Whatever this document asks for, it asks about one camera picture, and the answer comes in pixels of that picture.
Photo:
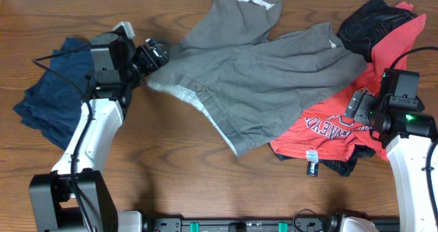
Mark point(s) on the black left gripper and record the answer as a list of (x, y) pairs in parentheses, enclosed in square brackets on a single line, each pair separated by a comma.
[(146, 57)]

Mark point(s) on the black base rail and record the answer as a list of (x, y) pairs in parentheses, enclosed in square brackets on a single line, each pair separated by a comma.
[(304, 220)]

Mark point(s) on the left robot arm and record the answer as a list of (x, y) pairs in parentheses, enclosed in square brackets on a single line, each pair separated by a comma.
[(74, 196)]

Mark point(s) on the grey shorts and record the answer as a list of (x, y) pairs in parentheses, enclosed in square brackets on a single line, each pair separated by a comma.
[(253, 89)]

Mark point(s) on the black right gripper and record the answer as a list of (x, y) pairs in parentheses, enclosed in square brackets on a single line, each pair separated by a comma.
[(362, 102)]

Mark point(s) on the red printed t-shirt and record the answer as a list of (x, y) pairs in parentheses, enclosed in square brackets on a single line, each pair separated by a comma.
[(323, 129)]

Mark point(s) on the folded navy blue garment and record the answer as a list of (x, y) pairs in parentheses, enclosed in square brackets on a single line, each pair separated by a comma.
[(53, 106)]

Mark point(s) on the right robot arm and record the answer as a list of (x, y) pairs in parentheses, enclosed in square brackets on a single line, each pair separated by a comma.
[(409, 138)]

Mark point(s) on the black patterned garment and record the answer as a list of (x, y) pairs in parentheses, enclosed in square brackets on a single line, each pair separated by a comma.
[(368, 25)]

